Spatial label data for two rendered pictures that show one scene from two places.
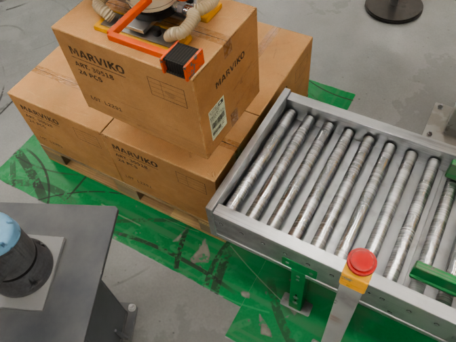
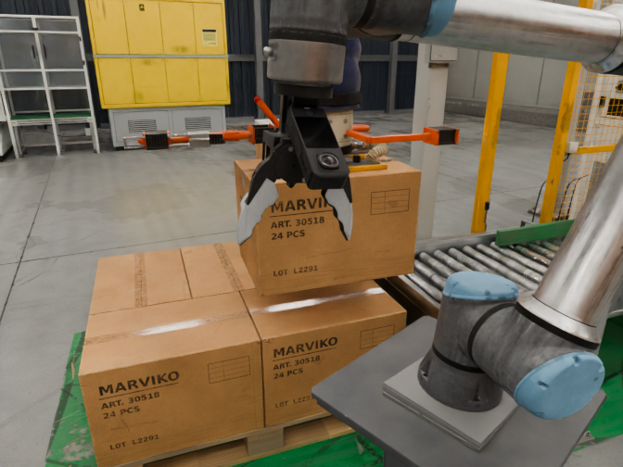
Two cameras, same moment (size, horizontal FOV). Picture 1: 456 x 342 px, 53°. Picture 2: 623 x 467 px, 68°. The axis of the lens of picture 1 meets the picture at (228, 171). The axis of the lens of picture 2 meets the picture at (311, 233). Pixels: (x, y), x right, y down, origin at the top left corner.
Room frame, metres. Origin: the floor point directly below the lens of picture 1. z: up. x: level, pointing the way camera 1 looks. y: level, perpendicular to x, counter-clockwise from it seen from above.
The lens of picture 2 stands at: (0.43, 1.61, 1.48)
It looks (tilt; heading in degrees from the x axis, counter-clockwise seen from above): 20 degrees down; 305
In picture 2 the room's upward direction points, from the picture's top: straight up
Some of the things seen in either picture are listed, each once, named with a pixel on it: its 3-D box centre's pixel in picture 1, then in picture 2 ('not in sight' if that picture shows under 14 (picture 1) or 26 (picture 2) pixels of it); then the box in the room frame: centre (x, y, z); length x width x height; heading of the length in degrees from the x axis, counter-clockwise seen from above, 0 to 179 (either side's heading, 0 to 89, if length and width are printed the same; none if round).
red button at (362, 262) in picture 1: (361, 263); not in sight; (0.43, -0.29, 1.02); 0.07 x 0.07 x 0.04
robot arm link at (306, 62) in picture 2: not in sight; (302, 65); (0.77, 1.14, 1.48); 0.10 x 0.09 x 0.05; 54
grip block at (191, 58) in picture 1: (182, 60); (440, 135); (0.97, 0.08, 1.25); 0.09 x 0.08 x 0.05; 143
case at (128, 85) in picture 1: (163, 62); (323, 216); (1.37, 0.19, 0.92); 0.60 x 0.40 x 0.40; 53
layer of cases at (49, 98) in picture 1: (169, 92); (236, 320); (1.80, 0.26, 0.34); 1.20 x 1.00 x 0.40; 55
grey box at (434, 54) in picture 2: not in sight; (443, 35); (1.48, -1.25, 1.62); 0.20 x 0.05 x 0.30; 55
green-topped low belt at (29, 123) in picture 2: not in sight; (57, 133); (8.47, -2.43, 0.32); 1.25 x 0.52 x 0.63; 59
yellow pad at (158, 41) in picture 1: (140, 28); (338, 163); (1.28, 0.22, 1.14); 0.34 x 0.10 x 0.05; 53
